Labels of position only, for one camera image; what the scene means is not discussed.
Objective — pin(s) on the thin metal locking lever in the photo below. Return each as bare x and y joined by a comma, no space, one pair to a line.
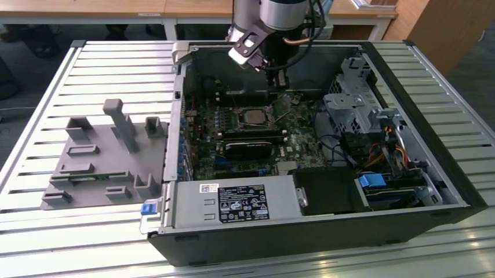
281,111

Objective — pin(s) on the silver-topped CPU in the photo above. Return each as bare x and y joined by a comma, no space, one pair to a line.
256,116

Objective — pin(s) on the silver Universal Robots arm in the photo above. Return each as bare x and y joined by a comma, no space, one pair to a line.
281,14

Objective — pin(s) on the CPU socket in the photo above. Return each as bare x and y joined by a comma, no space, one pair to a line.
241,125

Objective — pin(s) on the black RAM slot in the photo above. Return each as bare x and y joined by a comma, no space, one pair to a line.
251,132
251,138

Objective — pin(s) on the RAM slot with white clips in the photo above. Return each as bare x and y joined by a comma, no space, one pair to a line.
251,135

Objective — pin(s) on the black plastic cover box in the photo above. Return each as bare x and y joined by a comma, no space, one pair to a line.
324,188

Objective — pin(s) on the round silver coin battery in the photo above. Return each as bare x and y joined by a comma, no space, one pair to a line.
295,100

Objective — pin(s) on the silver perforated drive cage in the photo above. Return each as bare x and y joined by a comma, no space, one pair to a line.
344,101

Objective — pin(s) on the stack of papers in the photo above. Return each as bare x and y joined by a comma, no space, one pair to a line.
371,3

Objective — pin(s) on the green motherboard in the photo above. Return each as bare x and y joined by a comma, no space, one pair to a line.
301,144

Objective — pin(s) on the black graphics card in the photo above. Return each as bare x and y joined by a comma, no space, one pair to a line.
247,150

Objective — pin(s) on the silver finned heatsink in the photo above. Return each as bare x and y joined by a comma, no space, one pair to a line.
288,168

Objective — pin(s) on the wooden cabinet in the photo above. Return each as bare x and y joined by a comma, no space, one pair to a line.
444,29

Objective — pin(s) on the hard disk in blue carrier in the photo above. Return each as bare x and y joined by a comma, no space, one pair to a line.
372,181

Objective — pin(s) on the silver power supply unit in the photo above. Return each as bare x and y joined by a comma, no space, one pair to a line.
193,202

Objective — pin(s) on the grey parts rack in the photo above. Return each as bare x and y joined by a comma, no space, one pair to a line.
96,162

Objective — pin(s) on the black office chair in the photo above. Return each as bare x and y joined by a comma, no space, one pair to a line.
43,40

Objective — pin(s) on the green RAM stick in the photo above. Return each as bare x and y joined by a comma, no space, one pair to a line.
100,177

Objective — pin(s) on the blue case latch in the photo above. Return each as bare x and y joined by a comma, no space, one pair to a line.
151,209

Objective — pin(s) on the black and silver PC case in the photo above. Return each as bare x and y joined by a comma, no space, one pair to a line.
271,246

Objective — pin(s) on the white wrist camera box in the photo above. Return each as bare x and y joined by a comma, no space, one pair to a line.
241,56

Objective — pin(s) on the wooden desk white frame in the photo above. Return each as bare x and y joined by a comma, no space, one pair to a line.
200,8
77,8

